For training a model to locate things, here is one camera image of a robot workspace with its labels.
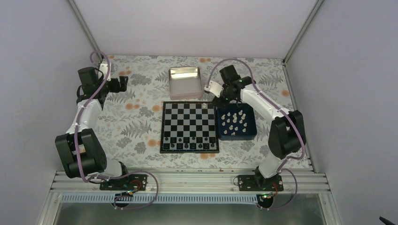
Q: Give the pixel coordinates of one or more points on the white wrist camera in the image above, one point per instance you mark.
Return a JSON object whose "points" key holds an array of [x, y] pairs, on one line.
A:
{"points": [[214, 88], [103, 69]]}

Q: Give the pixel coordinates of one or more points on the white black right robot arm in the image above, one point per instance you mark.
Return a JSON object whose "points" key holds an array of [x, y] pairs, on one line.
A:
{"points": [[286, 139]]}

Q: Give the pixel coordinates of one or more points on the pink metal tin box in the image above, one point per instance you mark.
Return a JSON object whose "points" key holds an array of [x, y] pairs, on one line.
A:
{"points": [[185, 83]]}

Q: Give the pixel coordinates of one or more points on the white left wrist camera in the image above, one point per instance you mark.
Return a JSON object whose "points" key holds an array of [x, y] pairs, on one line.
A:
{"points": [[103, 69]]}

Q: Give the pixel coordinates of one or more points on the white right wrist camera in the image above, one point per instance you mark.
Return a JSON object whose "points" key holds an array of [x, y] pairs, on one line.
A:
{"points": [[214, 88]]}

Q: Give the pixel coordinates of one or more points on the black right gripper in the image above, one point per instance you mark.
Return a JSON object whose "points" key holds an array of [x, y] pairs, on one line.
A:
{"points": [[221, 104]]}

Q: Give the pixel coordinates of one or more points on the black silver chess board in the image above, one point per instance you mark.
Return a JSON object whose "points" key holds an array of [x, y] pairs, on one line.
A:
{"points": [[188, 119]]}

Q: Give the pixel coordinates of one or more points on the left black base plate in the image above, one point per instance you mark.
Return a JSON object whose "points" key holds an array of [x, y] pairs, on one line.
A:
{"points": [[135, 182]]}

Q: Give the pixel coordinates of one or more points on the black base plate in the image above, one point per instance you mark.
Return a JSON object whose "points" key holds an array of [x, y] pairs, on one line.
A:
{"points": [[247, 183], [135, 182]]}

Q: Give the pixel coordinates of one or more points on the blue plastic piece tray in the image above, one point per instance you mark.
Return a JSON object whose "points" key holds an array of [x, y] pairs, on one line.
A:
{"points": [[236, 122]]}

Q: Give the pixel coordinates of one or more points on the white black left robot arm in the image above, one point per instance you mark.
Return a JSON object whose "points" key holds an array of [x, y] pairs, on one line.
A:
{"points": [[80, 151]]}

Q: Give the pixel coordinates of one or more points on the black chess piece row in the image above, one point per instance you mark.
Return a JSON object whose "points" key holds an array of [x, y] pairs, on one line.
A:
{"points": [[189, 143]]}

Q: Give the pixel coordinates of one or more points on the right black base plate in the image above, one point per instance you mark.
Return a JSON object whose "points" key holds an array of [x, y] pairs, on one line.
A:
{"points": [[247, 183]]}

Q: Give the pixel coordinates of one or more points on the aluminium rail frame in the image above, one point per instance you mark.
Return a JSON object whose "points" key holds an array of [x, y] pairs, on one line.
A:
{"points": [[205, 181]]}

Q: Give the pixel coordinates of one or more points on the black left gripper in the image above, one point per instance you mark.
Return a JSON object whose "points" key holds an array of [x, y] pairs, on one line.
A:
{"points": [[123, 84]]}

